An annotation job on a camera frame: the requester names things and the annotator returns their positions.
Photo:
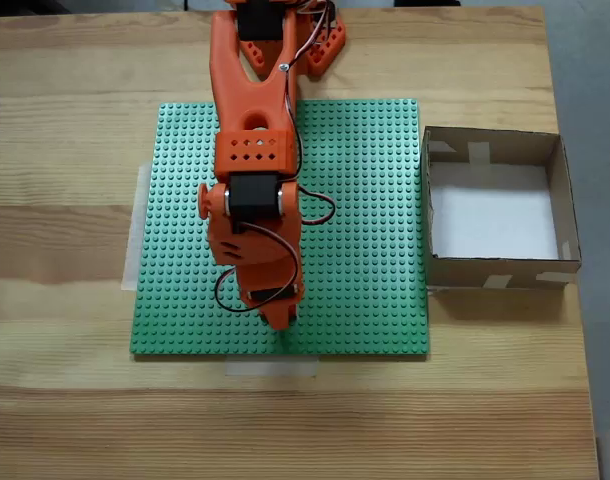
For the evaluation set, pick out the long masking tape strip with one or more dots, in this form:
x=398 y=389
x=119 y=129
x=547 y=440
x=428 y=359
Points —
x=135 y=225

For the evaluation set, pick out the open cardboard box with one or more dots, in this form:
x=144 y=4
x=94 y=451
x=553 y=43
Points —
x=495 y=220

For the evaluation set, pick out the green lego baseplate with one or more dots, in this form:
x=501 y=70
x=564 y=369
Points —
x=365 y=225

